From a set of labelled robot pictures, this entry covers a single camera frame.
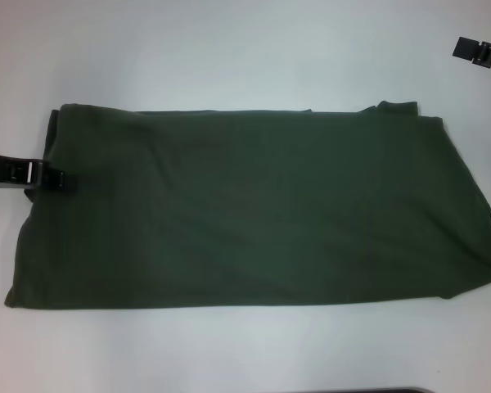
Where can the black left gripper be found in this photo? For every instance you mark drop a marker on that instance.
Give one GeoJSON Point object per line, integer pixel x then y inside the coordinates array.
{"type": "Point", "coordinates": [4, 170]}

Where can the dark green FREE t-shirt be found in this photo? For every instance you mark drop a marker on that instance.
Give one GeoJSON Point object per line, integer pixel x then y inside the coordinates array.
{"type": "Point", "coordinates": [249, 204]}

